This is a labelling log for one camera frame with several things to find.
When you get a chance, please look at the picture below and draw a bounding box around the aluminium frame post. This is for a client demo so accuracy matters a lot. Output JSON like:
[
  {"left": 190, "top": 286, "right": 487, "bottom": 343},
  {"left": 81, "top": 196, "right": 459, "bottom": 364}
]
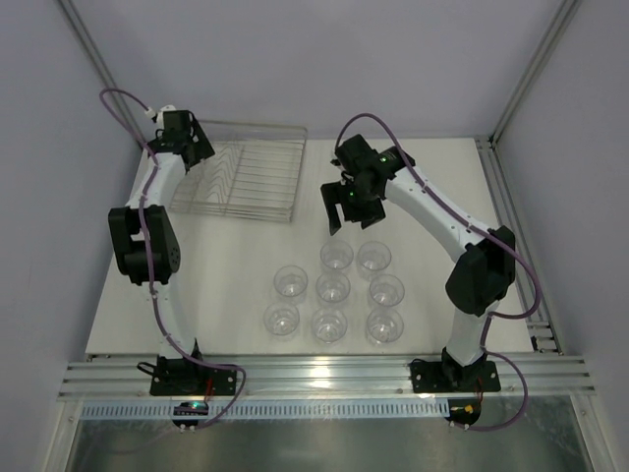
[
  {"left": 488, "top": 0, "right": 582, "bottom": 145},
  {"left": 54, "top": 0, "right": 141, "bottom": 136}
]

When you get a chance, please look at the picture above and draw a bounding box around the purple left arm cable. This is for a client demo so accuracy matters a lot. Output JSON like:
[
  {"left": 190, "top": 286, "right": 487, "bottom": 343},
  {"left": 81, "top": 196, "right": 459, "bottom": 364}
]
[{"left": 99, "top": 88, "right": 248, "bottom": 429}]

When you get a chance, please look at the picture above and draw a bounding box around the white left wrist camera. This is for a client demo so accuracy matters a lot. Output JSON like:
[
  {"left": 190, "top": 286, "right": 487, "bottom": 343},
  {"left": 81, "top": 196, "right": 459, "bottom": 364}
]
[{"left": 143, "top": 104, "right": 177, "bottom": 124}]

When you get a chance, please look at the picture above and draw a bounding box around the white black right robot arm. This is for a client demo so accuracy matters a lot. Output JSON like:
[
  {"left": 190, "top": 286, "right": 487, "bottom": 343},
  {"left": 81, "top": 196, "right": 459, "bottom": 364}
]
[{"left": 320, "top": 135, "right": 515, "bottom": 392}]

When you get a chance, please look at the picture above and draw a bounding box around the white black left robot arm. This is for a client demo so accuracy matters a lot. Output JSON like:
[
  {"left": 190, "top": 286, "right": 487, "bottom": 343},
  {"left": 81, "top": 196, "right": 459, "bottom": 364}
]
[{"left": 108, "top": 105, "right": 215, "bottom": 396}]

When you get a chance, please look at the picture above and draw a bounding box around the aluminium mounting rail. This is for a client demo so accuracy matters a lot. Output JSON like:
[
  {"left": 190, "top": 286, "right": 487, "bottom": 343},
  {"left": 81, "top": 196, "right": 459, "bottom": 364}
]
[{"left": 58, "top": 353, "right": 596, "bottom": 400}]

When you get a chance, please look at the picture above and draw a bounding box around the slotted grey cable duct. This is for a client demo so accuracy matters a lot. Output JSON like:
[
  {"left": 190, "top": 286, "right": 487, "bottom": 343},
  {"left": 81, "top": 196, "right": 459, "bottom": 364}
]
[{"left": 80, "top": 398, "right": 450, "bottom": 421}]

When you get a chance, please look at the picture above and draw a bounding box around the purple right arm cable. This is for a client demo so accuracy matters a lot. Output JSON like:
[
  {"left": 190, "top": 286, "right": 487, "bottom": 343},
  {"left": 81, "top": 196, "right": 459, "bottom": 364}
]
[{"left": 334, "top": 112, "right": 542, "bottom": 433}]

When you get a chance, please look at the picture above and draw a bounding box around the metal wire dish rack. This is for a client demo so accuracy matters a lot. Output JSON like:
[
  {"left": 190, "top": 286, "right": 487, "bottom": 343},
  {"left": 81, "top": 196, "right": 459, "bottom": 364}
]
[{"left": 170, "top": 120, "right": 308, "bottom": 223}]

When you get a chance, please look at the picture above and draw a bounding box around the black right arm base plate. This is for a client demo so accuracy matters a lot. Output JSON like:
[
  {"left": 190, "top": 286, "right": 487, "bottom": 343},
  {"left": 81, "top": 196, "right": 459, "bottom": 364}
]
[{"left": 409, "top": 358, "right": 501, "bottom": 393}]

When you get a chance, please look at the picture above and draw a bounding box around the clear faceted plastic cup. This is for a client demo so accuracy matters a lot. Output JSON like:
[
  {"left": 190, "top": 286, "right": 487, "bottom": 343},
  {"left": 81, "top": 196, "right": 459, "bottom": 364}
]
[
  {"left": 311, "top": 308, "right": 348, "bottom": 344},
  {"left": 319, "top": 240, "right": 354, "bottom": 272},
  {"left": 369, "top": 274, "right": 405, "bottom": 308},
  {"left": 262, "top": 302, "right": 301, "bottom": 340},
  {"left": 315, "top": 272, "right": 352, "bottom": 305},
  {"left": 356, "top": 241, "right": 392, "bottom": 278},
  {"left": 366, "top": 307, "right": 405, "bottom": 346},
  {"left": 273, "top": 265, "right": 309, "bottom": 302}
]

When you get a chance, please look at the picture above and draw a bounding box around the aluminium frame post right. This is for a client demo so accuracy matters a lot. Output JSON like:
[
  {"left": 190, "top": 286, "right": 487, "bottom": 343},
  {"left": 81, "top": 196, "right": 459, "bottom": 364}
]
[{"left": 488, "top": 0, "right": 582, "bottom": 145}]

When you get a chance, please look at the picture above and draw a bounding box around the aluminium frame post left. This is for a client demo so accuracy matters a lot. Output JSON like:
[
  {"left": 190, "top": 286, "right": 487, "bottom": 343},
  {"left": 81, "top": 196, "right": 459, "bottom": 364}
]
[{"left": 54, "top": 0, "right": 141, "bottom": 136}]

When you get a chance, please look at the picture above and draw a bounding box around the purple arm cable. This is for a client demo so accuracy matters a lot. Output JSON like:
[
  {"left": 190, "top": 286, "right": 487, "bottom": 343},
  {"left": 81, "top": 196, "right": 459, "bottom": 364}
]
[
  {"left": 99, "top": 88, "right": 248, "bottom": 429},
  {"left": 334, "top": 112, "right": 542, "bottom": 433}
]

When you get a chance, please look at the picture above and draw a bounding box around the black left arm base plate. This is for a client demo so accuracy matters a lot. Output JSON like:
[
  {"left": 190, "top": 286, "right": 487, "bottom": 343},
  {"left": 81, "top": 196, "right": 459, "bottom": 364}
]
[{"left": 149, "top": 357, "right": 237, "bottom": 396}]

